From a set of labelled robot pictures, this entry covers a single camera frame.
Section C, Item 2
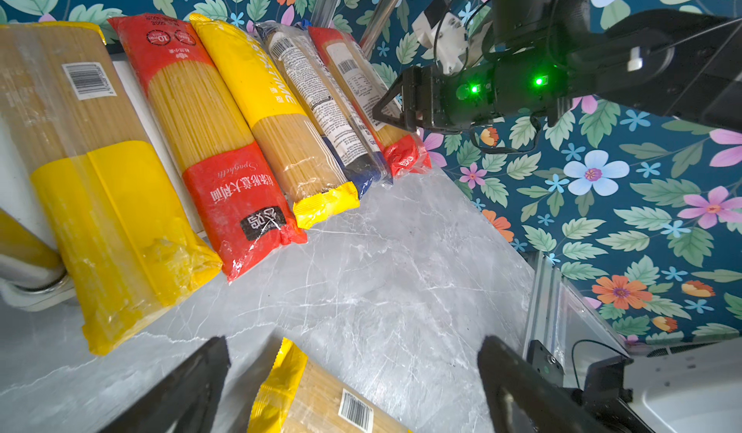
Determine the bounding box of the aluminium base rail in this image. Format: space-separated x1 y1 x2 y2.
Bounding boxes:
521 251 629 387

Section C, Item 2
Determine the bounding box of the white two-tier shelf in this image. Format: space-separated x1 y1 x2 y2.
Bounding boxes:
1 0 381 311

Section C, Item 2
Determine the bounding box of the white-label clear spaghetti pack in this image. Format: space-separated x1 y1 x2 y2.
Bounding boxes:
256 21 391 197

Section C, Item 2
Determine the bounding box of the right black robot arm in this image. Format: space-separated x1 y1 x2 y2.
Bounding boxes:
372 0 741 134

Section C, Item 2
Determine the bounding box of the narrow yellow spaghetti pack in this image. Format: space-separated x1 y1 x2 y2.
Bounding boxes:
189 13 361 229

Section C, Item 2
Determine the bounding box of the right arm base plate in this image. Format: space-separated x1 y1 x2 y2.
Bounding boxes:
526 338 634 413

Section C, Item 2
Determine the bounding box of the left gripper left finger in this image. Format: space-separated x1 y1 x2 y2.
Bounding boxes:
102 336 231 432

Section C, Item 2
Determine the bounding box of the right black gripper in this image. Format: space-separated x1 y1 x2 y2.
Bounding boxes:
371 64 557 134

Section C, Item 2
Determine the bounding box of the red-yellow labelled spaghetti pack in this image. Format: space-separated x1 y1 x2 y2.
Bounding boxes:
308 27 432 179

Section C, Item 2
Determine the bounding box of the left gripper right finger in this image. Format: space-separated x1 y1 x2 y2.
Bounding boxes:
477 336 607 432

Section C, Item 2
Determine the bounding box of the yellow-ended spaghetti pack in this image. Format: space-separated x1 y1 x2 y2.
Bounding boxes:
247 338 411 433

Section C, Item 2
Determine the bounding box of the wide yellow spaghetti pack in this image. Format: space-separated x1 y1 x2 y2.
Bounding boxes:
1 22 222 357

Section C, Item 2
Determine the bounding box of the red spaghetti pack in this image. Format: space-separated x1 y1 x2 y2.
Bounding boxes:
109 14 307 282

